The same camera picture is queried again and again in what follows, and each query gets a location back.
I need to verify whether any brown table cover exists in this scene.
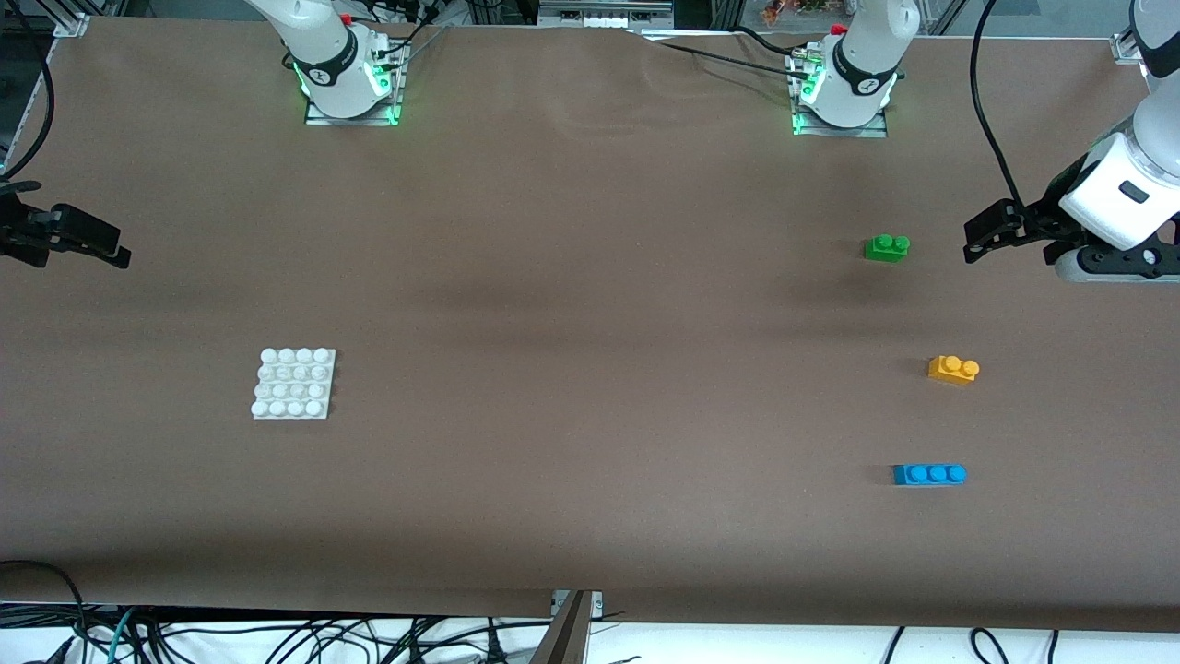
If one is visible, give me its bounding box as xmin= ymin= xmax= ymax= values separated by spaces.
xmin=0 ymin=17 xmax=1180 ymax=637

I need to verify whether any black base cable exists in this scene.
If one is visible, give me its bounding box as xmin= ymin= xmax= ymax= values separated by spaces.
xmin=369 ymin=0 xmax=454 ymax=70
xmin=728 ymin=25 xmax=812 ymax=58
xmin=645 ymin=37 xmax=812 ymax=82

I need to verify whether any metal table bracket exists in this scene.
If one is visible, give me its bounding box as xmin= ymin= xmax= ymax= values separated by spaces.
xmin=530 ymin=588 xmax=605 ymax=664

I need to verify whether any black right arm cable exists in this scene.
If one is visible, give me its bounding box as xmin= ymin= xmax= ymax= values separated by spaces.
xmin=0 ymin=18 xmax=54 ymax=178

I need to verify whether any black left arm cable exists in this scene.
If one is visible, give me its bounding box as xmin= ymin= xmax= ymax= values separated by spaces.
xmin=971 ymin=0 xmax=1026 ymax=208

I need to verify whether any yellow two-stud block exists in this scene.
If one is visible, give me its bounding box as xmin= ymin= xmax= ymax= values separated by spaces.
xmin=926 ymin=355 xmax=981 ymax=386

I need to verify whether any orange patterned object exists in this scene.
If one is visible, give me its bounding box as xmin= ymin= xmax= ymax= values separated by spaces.
xmin=761 ymin=0 xmax=831 ymax=26

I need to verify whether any grey metal rack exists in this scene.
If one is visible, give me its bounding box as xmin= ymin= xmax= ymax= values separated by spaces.
xmin=537 ymin=0 xmax=677 ymax=34

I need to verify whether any white studded base plate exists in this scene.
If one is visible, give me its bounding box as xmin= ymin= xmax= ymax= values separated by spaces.
xmin=251 ymin=347 xmax=337 ymax=421

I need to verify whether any teal cable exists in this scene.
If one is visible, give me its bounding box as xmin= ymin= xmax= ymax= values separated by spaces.
xmin=78 ymin=604 xmax=139 ymax=664

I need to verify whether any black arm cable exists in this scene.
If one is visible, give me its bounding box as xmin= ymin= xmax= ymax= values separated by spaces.
xmin=971 ymin=0 xmax=1026 ymax=208
xmin=0 ymin=18 xmax=54 ymax=178

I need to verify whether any blue three-stud block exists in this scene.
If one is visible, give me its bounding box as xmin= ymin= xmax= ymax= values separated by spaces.
xmin=892 ymin=463 xmax=968 ymax=487

